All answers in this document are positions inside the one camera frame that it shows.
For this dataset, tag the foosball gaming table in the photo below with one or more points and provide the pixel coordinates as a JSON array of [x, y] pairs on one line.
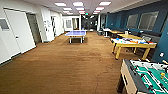
[[146, 78]]

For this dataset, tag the blue ping pong table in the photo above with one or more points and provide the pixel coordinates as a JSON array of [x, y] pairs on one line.
[[76, 33]]

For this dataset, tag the dark grey floor bin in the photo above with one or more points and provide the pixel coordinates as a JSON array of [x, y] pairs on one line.
[[100, 32]]

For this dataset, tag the small white round table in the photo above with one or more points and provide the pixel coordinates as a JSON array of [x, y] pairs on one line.
[[106, 30]]

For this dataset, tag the grey recessed doorway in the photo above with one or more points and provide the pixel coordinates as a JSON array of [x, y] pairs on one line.
[[34, 30], [54, 26]]

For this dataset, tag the white work table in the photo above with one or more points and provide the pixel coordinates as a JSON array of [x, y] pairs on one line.
[[133, 45]]

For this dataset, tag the interior glass window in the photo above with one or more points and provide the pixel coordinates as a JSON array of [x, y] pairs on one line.
[[132, 21], [148, 20]]

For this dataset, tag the white door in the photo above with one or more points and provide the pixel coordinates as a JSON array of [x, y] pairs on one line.
[[20, 31]]

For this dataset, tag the white pillar outlet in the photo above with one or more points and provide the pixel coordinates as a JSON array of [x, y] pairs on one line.
[[162, 54]]

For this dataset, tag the grey wall plaque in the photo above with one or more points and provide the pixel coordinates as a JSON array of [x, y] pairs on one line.
[[4, 24]]

